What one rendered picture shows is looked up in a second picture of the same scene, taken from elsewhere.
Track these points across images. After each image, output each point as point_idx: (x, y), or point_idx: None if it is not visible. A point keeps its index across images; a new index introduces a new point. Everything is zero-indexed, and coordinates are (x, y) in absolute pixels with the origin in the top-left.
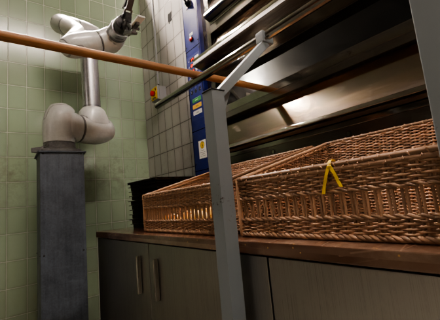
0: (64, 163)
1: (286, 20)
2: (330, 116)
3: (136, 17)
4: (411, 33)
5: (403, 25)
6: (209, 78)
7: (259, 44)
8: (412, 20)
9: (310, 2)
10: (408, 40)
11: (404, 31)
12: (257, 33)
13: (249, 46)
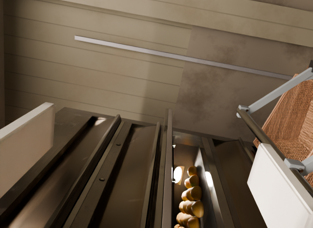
0: None
1: (277, 147)
2: None
3: (273, 153)
4: (235, 222)
5: (227, 223)
6: None
7: (307, 158)
8: (224, 218)
9: (265, 135)
10: (241, 225)
11: (232, 224)
12: (289, 161)
13: (304, 177)
